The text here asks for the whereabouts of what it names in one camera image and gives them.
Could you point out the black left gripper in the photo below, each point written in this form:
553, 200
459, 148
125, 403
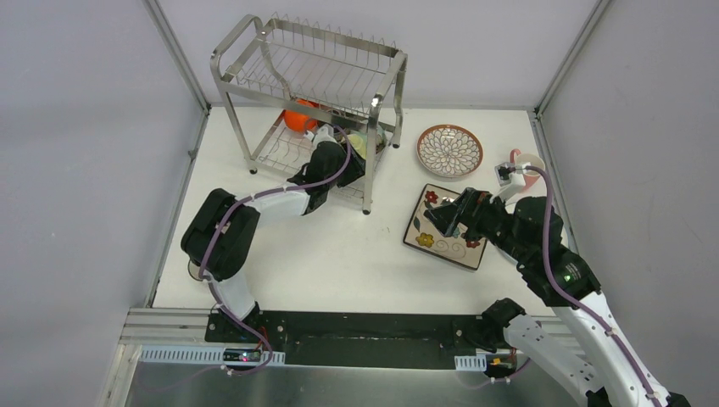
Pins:
348, 159

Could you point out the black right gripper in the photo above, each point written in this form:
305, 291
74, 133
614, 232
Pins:
468, 208

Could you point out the pale yellow ceramic mug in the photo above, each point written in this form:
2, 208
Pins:
358, 141

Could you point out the mint green ceramic bowl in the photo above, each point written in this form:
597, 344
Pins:
380, 139

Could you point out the orange plastic bowl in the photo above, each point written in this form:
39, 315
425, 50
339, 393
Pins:
298, 122

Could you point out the stainless steel dish rack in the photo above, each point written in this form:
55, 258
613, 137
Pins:
334, 77

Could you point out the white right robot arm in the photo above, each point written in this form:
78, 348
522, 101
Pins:
611, 374

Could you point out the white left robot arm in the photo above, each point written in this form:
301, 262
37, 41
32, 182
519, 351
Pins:
221, 233

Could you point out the square flower pattern plate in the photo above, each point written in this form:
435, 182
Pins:
422, 235

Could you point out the round floral pattern plate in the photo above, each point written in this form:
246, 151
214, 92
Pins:
449, 151

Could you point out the pink ceramic mug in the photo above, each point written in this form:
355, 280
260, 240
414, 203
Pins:
530, 177

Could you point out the small clear glass cup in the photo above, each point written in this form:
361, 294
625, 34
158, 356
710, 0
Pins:
195, 273

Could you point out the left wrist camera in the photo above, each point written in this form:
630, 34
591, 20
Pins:
324, 133

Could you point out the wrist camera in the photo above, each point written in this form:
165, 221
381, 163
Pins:
324, 133
511, 182

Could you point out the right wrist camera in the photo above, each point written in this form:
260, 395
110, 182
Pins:
511, 182

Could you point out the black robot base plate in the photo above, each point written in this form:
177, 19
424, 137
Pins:
426, 342

